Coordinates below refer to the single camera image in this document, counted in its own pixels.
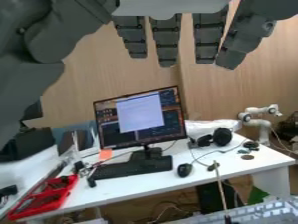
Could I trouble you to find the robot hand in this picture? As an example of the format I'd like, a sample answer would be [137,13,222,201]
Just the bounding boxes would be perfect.
[0,0,298,149]

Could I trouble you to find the black desktop machine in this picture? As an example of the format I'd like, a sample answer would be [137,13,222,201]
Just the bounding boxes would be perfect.
[0,127,57,163]

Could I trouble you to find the computer monitor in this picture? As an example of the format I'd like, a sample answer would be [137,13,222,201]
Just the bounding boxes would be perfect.
[91,85,189,162]

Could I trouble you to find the white desk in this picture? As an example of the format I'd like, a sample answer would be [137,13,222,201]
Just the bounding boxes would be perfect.
[25,131,296,222]
[0,145,64,216]

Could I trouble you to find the orange paper note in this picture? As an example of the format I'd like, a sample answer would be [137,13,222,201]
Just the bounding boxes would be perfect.
[97,148,114,161]

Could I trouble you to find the red tray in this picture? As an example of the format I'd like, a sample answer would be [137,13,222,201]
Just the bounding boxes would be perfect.
[32,173,81,202]
[6,190,69,222]

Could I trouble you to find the small black block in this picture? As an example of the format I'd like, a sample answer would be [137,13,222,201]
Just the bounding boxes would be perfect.
[85,176,98,189]

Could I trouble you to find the black mouse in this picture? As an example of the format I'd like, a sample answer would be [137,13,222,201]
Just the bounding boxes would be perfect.
[177,162,195,179]

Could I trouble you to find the black headphones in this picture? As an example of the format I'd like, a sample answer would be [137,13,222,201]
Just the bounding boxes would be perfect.
[194,127,234,148]

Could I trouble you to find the small white jointed device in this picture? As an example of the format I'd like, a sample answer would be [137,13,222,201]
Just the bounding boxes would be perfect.
[235,103,284,146]

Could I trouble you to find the thin stick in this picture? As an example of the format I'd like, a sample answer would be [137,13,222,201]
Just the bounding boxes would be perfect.
[211,159,232,224]

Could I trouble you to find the clear box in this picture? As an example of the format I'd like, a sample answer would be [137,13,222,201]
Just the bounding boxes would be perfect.
[167,196,298,224]

